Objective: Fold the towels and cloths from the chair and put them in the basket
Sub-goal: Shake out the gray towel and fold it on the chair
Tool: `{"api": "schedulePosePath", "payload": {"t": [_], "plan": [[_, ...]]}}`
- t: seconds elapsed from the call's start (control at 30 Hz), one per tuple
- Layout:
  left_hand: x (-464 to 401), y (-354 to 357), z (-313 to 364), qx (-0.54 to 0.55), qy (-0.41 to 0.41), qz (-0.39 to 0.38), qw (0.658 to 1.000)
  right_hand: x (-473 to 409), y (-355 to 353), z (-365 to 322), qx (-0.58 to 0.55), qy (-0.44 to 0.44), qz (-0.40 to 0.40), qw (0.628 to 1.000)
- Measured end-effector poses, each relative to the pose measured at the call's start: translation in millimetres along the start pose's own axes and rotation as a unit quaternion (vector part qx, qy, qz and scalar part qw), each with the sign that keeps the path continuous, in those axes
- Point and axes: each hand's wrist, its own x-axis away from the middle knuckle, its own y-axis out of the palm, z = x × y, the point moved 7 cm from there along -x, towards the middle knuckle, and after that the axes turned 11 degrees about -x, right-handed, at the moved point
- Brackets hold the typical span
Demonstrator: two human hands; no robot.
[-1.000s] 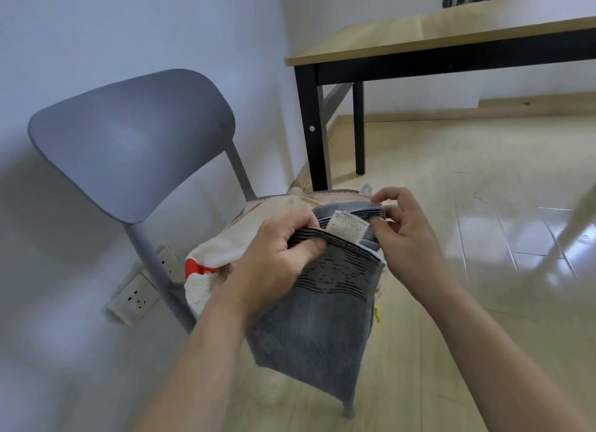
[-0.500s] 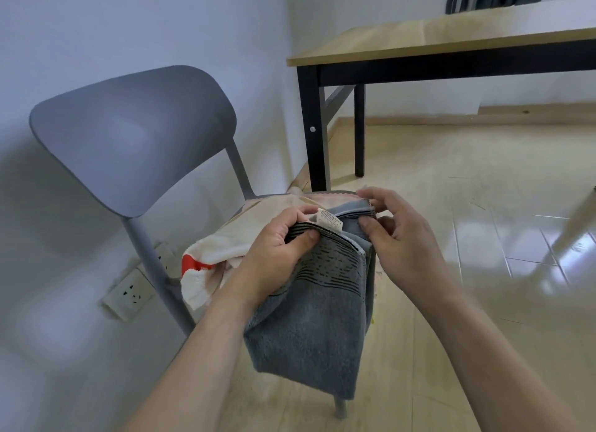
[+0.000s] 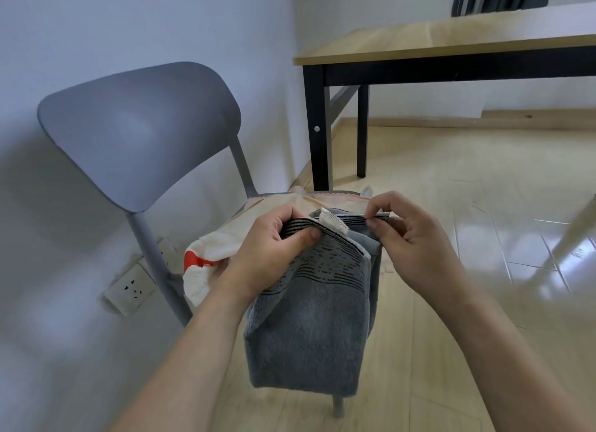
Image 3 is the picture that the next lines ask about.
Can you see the cream towel with red band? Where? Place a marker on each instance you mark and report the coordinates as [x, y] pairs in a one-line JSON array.
[[219, 245]]

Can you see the white wall socket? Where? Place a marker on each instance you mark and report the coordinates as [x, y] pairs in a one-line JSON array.
[[130, 289], [168, 252]]

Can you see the wooden table with black legs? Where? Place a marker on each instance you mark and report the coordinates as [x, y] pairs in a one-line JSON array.
[[442, 40]]

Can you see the grey plastic chair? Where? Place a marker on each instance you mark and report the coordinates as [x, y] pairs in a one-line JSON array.
[[139, 129]]

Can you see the person's left hand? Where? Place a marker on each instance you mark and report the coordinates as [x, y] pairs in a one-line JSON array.
[[265, 259]]

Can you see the person's right forearm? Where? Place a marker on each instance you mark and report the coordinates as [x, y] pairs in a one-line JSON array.
[[503, 366]]

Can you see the person's left forearm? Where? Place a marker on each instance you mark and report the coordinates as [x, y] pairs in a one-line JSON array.
[[191, 366]]

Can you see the person's right hand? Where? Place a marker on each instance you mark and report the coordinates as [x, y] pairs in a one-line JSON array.
[[419, 250]]

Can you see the grey-blue striped towel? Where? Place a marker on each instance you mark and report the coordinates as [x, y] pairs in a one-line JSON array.
[[307, 329]]

